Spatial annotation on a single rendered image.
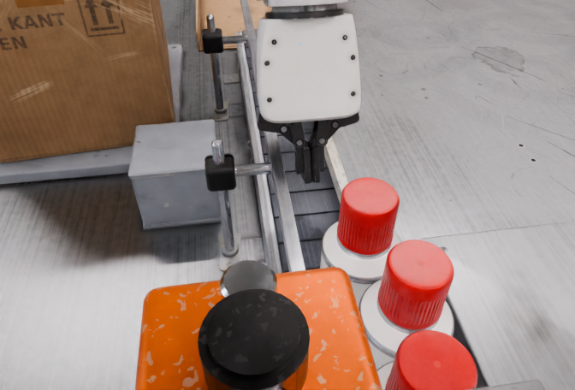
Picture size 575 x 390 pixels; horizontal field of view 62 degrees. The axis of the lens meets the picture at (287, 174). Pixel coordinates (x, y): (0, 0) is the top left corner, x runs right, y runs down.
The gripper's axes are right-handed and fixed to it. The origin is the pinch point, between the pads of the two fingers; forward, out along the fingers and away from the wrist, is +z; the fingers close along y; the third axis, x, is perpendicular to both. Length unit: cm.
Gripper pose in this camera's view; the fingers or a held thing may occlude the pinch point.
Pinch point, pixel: (309, 162)
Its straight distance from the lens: 51.9
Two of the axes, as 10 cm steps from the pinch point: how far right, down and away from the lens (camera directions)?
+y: 9.9, -0.9, 1.1
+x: -1.3, -3.5, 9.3
